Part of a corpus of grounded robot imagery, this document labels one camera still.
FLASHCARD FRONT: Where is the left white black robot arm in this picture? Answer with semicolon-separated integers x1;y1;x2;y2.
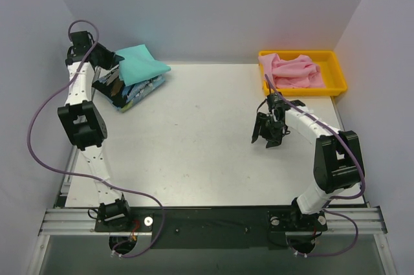
58;31;133;231

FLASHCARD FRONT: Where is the teal t shirt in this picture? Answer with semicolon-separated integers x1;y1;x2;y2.
116;44;171;86

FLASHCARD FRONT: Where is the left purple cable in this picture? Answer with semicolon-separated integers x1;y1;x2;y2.
26;19;166;259

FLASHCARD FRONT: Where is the aluminium front rail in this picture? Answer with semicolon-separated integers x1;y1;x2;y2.
39;208;387;236

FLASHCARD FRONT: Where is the pink t shirt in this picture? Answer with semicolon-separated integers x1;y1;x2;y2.
258;53;325;89

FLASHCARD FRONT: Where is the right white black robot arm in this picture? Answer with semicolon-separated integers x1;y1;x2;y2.
251;92;365;229

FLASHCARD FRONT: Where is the folded black printed t shirt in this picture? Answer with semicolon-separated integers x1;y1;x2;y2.
92;68;134;108

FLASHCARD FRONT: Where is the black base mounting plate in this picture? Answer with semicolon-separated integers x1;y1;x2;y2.
94;206;327;250

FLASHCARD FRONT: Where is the yellow plastic tray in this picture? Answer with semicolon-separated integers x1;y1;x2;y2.
258;50;347;96

